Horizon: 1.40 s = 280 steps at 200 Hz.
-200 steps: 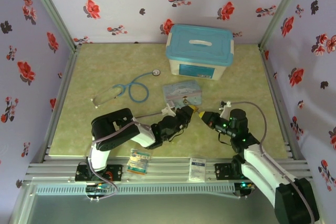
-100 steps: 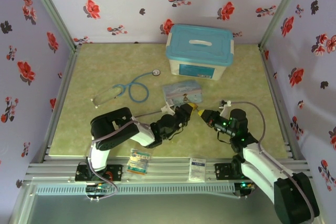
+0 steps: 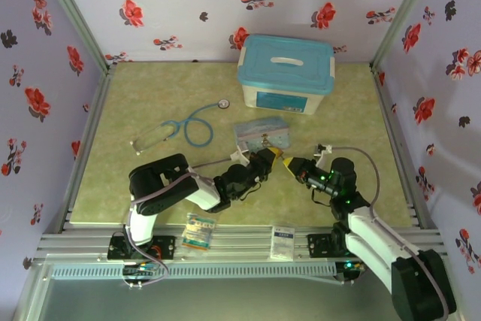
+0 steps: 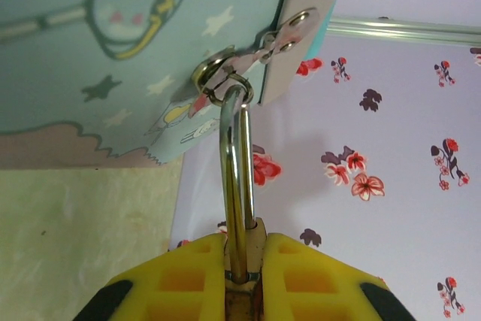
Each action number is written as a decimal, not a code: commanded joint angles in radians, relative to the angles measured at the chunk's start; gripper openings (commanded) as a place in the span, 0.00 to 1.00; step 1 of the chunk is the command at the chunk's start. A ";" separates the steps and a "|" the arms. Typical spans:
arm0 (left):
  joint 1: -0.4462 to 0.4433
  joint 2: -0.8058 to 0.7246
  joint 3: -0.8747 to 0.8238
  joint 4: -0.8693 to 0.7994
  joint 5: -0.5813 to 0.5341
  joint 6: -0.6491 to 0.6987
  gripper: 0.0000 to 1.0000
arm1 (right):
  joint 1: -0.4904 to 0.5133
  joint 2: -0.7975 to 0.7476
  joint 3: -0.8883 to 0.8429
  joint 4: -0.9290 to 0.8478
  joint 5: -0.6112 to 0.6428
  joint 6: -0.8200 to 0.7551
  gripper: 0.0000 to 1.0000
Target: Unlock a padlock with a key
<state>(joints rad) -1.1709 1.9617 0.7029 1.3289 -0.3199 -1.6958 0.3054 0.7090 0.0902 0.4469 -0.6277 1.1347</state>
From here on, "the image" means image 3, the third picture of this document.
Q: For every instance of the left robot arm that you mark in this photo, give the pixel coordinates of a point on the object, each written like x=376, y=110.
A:
x=158, y=185

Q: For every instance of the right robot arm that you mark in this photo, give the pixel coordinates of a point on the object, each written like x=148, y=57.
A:
x=379, y=240

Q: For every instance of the pastel printed tin box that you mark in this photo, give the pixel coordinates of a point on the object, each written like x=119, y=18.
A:
x=263, y=131

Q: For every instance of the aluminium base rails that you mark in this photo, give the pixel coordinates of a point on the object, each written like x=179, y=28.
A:
x=240, y=240

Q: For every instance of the blue stethoscope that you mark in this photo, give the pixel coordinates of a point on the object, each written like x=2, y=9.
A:
x=195, y=140

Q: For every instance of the colourful printed packet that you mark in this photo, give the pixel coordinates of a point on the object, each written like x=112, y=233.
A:
x=197, y=231

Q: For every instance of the white paper packet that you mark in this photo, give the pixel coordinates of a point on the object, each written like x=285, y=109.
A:
x=282, y=242

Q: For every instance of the blue lidded storage box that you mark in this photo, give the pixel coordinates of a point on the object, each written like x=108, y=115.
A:
x=285, y=69

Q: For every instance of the aluminium frame rail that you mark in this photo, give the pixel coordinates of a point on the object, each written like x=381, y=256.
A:
x=400, y=148
x=88, y=140

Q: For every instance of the aluminium frame post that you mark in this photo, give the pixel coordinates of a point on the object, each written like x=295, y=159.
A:
x=71, y=16
x=404, y=13

